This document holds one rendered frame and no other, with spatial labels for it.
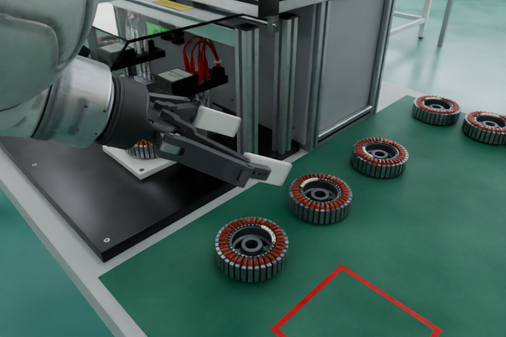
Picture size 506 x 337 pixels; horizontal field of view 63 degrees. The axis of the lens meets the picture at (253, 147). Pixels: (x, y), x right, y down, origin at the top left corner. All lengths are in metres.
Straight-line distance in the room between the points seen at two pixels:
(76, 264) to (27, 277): 1.13
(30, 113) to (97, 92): 0.06
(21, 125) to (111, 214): 0.37
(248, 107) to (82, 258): 0.37
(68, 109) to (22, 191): 0.53
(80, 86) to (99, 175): 0.47
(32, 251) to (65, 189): 1.12
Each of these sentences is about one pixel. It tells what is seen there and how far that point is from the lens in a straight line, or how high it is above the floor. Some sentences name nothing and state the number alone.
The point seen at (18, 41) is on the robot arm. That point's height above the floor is 1.18.
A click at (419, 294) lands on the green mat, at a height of 0.75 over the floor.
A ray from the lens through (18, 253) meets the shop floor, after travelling 1.97.
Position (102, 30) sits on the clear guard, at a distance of 0.68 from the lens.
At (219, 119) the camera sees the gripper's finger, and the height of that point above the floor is 0.97.
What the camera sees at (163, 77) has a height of 0.92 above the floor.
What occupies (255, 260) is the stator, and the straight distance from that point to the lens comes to 0.62.
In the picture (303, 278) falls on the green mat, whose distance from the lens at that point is 0.65.
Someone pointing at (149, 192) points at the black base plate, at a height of 0.77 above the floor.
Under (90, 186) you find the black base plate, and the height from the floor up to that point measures 0.77.
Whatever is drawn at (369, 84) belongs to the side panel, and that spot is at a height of 0.84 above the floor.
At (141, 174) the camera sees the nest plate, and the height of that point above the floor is 0.78.
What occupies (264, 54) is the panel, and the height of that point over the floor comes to 0.94.
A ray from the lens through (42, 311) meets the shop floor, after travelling 1.71.
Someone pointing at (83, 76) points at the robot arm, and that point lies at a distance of 0.42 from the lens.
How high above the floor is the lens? 1.24
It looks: 31 degrees down
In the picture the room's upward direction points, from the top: straight up
